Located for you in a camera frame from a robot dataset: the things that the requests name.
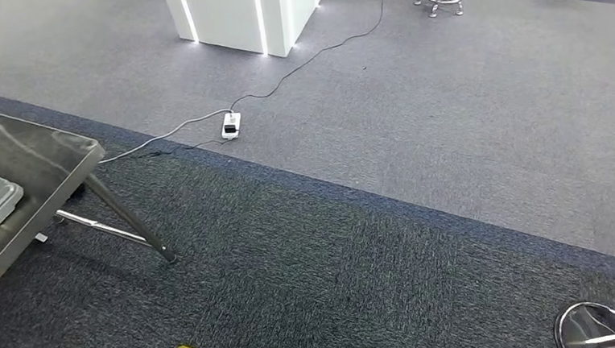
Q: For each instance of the steel workbench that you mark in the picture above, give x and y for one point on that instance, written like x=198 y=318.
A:
x=28 y=158

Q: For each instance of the white power strip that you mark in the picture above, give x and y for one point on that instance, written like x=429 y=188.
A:
x=231 y=125

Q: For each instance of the white lit pillar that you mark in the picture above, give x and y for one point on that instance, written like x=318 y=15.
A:
x=233 y=11

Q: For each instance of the chrome stanchion post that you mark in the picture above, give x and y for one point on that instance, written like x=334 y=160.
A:
x=589 y=326

